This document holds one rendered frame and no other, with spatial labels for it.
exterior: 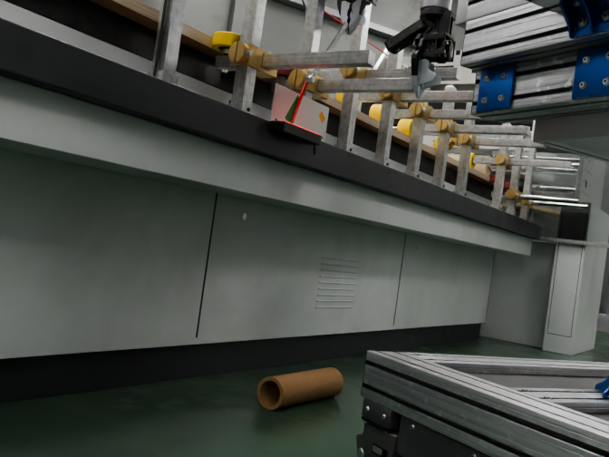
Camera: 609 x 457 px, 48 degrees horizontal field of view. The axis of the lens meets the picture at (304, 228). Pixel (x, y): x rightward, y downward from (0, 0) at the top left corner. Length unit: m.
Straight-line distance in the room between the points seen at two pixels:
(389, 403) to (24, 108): 0.82
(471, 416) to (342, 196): 1.07
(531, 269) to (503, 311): 0.30
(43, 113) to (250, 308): 1.03
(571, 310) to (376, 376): 2.86
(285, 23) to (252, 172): 5.34
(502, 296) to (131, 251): 3.00
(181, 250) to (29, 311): 0.46
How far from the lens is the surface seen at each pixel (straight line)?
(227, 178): 1.62
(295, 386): 1.76
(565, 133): 1.39
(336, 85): 1.84
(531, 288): 4.29
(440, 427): 1.20
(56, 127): 1.29
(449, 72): 1.99
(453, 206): 2.78
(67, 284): 1.59
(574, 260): 4.12
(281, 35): 6.93
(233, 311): 2.02
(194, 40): 1.75
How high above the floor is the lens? 0.42
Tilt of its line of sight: 1 degrees up
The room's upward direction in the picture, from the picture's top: 8 degrees clockwise
